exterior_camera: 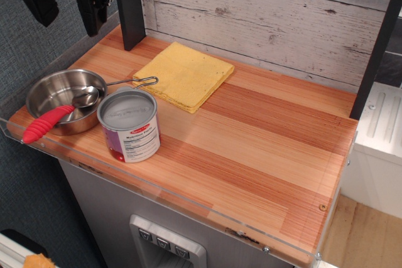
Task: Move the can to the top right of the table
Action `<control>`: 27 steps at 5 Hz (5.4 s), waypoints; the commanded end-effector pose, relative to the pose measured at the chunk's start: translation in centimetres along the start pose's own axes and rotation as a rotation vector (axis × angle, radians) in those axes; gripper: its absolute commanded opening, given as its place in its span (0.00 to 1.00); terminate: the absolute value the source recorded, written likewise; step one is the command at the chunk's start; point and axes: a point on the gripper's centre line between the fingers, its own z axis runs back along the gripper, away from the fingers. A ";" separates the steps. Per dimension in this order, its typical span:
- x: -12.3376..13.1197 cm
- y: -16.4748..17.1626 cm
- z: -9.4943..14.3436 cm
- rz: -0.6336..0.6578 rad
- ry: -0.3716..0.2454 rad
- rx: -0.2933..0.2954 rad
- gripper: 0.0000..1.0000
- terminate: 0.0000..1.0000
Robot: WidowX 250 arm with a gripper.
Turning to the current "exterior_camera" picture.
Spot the yellow folded napkin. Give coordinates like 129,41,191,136
133,42,234,114

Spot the black vertical post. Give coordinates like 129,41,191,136
349,0,401,120
117,0,146,51

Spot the black vertical post left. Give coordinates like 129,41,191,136
117,0,146,51

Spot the clear acrylic edge guard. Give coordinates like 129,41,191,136
0,10,359,262

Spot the grey toy fridge cabinet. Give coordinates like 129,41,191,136
60,161,290,267

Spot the spoon with red handle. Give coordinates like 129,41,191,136
22,86,99,144

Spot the toy tin can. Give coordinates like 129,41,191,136
97,87,161,163

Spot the white toy sink unit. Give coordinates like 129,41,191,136
340,82,401,218

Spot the silver dispenser panel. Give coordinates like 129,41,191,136
129,215,207,267

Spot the small steel pan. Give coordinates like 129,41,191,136
26,69,158,136

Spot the black vertical post right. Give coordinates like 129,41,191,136
349,0,401,120

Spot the orange cloth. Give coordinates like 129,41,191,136
23,254,56,268

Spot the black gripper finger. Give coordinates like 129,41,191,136
23,0,59,27
77,0,107,37

